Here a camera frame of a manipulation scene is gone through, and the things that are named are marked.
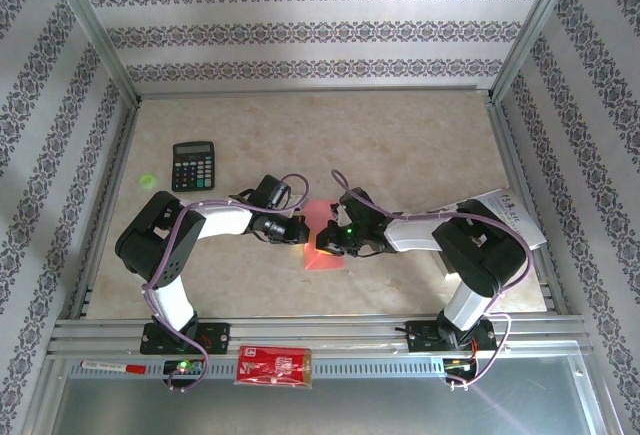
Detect aluminium frame post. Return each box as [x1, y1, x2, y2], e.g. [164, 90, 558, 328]
[487, 0, 584, 102]
[42, 0, 144, 106]

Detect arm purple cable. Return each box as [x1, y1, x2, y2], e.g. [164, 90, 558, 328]
[142, 173, 310, 394]
[330, 169, 534, 391]

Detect red white marker pen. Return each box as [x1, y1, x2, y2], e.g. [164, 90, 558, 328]
[79, 358, 148, 375]

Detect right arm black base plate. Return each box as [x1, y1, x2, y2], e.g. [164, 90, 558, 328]
[405, 319, 499, 354]

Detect white printed booklet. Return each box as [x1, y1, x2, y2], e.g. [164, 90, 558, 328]
[439, 187, 548, 281]

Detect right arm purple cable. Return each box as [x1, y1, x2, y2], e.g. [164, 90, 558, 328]
[330, 169, 534, 391]

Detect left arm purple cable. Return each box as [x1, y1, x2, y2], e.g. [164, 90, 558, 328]
[142, 173, 310, 394]

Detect grey slotted cable duct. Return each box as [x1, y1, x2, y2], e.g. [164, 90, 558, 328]
[67, 357, 481, 379]

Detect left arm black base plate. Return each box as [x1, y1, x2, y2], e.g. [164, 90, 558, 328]
[139, 322, 232, 355]

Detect red snack packet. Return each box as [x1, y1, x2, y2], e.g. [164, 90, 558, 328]
[234, 344, 314, 390]

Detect long aluminium base rail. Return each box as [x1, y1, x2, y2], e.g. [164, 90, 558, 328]
[47, 317, 594, 356]

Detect black desk calculator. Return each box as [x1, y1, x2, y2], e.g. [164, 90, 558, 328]
[171, 141, 217, 193]

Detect aluminium side rail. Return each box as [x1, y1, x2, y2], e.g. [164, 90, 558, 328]
[487, 99, 571, 316]
[67, 99, 144, 321]

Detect pink paper sheet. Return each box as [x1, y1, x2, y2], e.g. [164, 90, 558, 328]
[302, 199, 347, 272]

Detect aluminium rail below patterned wall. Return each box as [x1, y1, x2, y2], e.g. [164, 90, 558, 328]
[134, 84, 494, 100]

